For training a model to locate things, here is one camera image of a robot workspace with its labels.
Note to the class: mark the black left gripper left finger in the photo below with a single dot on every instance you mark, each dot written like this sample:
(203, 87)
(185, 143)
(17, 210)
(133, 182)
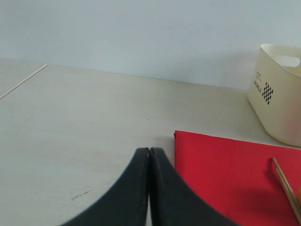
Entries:
(126, 202)

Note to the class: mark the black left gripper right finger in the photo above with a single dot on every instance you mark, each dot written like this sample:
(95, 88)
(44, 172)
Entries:
(172, 202)

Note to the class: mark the red cloth mat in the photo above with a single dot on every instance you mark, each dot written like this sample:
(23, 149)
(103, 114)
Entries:
(238, 178)

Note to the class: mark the long wooden chopstick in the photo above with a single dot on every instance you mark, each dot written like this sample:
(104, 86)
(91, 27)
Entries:
(286, 181)

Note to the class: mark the short wooden chopstick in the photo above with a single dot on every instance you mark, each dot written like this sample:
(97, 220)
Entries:
(290, 198)

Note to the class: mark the cream plastic bin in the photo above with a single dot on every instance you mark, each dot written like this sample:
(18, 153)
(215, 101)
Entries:
(275, 93)

